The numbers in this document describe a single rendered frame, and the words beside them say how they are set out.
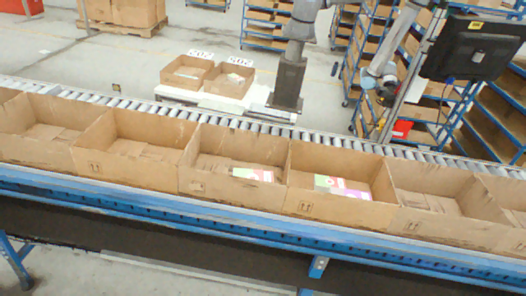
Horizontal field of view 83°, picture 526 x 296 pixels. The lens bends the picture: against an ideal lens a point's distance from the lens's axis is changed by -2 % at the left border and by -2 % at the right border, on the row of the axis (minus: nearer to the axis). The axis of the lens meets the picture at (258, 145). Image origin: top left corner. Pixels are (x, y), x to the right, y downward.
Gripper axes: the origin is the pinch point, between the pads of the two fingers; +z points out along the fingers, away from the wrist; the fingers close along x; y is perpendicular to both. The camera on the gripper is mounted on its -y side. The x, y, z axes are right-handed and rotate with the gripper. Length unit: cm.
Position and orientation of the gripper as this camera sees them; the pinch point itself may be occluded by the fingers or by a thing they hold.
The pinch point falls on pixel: (390, 109)
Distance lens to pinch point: 200.1
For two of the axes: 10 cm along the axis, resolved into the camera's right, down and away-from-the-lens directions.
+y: -0.5, 4.0, 9.1
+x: -9.8, -1.8, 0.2
